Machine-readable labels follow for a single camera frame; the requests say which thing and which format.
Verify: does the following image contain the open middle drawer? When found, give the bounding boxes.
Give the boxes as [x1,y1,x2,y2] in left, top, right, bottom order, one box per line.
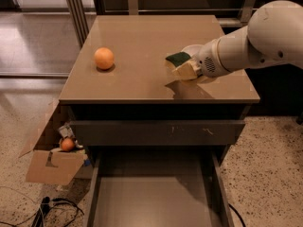
[83,151,234,227]

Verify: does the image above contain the white ceramic bowl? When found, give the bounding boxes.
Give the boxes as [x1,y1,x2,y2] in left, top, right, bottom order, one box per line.
[183,44,202,60]

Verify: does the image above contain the orange fruit on cabinet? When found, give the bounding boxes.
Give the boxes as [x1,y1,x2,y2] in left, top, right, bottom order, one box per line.
[94,47,114,70]

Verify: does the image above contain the closed top drawer front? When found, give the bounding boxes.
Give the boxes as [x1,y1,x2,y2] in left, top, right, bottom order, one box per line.
[70,120,245,147]

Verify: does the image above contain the orange fruit in box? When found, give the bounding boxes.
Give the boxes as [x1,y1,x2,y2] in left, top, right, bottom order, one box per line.
[61,138,75,151]

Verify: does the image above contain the black cables on floor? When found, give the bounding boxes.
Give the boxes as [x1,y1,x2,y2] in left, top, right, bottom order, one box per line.
[0,186,85,227]

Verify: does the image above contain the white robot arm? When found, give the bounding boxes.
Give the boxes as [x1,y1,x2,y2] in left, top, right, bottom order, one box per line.
[166,0,303,80]

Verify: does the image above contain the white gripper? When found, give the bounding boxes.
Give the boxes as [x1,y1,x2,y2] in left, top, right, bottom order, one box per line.
[172,39,229,80]

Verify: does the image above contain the black cable right of drawer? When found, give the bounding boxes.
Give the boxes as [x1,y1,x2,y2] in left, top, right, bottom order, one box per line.
[228,202,247,227]

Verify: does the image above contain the green and yellow sponge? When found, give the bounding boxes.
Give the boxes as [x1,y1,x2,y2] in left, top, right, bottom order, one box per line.
[165,52,191,70]

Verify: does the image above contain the grey drawer cabinet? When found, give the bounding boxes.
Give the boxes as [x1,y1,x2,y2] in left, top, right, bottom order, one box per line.
[58,14,261,227]

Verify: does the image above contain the crumpled packet in box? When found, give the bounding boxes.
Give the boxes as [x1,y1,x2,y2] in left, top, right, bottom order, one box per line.
[58,124,74,139]

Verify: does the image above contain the cardboard box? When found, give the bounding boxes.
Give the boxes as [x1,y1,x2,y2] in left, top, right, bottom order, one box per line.
[20,100,92,185]

